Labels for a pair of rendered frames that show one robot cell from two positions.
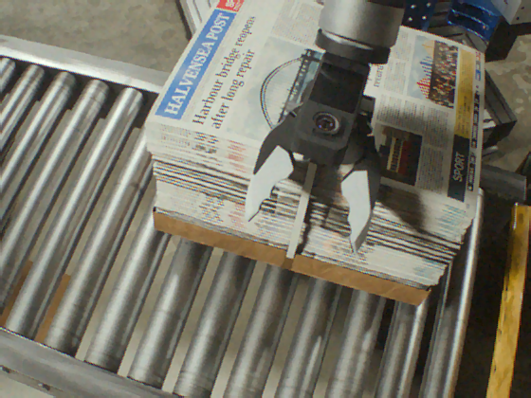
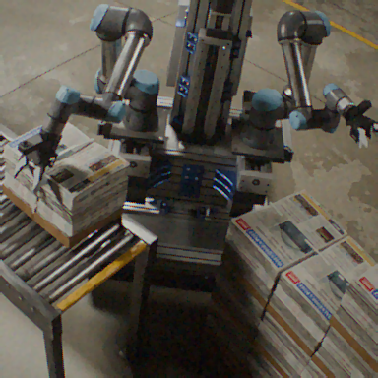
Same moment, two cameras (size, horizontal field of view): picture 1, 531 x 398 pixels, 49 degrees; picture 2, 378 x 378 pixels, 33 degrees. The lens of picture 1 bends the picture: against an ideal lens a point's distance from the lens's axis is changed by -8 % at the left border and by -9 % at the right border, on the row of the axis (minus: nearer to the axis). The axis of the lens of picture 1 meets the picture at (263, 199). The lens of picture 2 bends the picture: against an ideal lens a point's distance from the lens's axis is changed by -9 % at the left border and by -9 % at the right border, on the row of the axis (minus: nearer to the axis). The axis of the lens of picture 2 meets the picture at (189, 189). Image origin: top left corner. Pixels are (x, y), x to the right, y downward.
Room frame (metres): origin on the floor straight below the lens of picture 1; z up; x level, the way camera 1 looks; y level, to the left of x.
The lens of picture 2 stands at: (-0.94, -1.08, 2.50)
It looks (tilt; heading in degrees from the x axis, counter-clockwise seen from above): 42 degrees down; 21
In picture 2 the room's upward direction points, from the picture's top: 11 degrees clockwise
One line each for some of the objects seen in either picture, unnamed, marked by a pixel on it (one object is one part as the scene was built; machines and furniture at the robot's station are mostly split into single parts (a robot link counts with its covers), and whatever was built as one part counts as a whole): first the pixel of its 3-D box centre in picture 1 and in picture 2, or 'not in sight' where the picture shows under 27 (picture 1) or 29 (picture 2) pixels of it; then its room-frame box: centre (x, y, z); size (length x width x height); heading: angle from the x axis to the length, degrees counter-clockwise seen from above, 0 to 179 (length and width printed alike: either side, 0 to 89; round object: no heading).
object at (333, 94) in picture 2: not in sight; (336, 97); (1.23, -0.79, 1.21); 0.11 x 0.08 x 0.09; 50
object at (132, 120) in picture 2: not in sight; (142, 111); (1.08, -0.05, 0.87); 0.15 x 0.15 x 0.10
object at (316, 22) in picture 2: not in sight; (301, 65); (1.39, -0.59, 1.19); 0.15 x 0.12 x 0.55; 140
